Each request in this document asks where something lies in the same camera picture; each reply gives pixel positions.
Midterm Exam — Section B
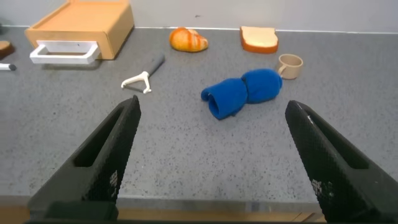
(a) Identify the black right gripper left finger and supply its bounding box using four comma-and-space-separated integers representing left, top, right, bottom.
26, 95, 142, 222

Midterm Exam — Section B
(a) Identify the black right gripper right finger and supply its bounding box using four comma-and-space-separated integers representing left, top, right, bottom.
284, 100, 398, 223

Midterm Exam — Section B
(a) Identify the yellow drawer with white handle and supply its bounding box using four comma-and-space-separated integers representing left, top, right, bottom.
24, 29, 116, 65

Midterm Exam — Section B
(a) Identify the yellow drawer cabinet case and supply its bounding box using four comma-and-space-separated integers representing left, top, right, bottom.
24, 0, 135, 60

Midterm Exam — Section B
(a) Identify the beige cup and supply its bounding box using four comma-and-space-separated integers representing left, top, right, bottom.
276, 54, 304, 80

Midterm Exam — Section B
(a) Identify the blue rolled towel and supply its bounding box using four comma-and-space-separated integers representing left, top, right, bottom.
200, 68, 284, 121

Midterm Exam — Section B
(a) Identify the white bread slice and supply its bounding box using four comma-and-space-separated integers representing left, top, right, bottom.
239, 26, 279, 54

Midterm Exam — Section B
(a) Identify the golden croissant bread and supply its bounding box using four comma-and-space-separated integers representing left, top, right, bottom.
169, 27, 209, 53

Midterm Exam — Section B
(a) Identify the brown toast slice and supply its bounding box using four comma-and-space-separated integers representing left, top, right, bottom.
0, 40, 16, 60

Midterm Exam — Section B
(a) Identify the white peeler grey handle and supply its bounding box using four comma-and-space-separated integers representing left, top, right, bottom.
121, 53, 166, 95

